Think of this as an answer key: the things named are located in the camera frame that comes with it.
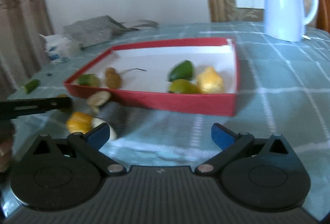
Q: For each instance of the grey patterned paper bag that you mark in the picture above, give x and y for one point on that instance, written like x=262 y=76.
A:
x=103 y=29

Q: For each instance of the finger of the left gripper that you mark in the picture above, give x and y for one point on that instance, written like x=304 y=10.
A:
x=11 y=109

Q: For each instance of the small green persimmon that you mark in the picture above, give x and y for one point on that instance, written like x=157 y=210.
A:
x=182 y=86

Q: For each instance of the yellow jackfruit piece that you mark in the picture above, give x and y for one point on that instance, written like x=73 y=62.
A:
x=210 y=82

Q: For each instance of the cut pale eggplant slice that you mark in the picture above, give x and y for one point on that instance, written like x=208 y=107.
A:
x=98 y=99

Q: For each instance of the brown longan with stem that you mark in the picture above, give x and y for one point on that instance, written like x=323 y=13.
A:
x=113 y=79

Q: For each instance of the red shallow cardboard box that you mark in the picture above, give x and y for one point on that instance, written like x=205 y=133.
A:
x=150 y=89

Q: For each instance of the yellow fruit chunk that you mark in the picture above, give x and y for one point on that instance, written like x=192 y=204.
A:
x=79 y=122

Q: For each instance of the beige patterned curtain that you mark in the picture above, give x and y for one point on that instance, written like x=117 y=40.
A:
x=23 y=22

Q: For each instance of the cucumber piece far left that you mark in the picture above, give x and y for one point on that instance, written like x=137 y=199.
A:
x=31 y=86

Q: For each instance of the cucumber piece large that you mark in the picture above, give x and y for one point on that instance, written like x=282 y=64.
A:
x=90 y=80

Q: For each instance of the green mango piece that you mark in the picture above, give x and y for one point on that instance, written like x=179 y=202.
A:
x=184 y=70

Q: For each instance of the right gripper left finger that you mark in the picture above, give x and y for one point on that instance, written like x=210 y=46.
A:
x=88 y=145

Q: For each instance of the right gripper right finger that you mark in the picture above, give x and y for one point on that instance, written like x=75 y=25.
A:
x=233 y=146

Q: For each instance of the tissue pack with cat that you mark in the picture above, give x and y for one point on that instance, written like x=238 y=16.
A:
x=60 y=48

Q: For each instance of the person's hand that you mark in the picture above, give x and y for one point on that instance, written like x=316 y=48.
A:
x=7 y=133

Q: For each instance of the green checked tablecloth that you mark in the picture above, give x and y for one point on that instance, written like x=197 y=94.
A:
x=284 y=87

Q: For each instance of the white electric kettle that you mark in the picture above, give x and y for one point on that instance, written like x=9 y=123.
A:
x=286 y=19

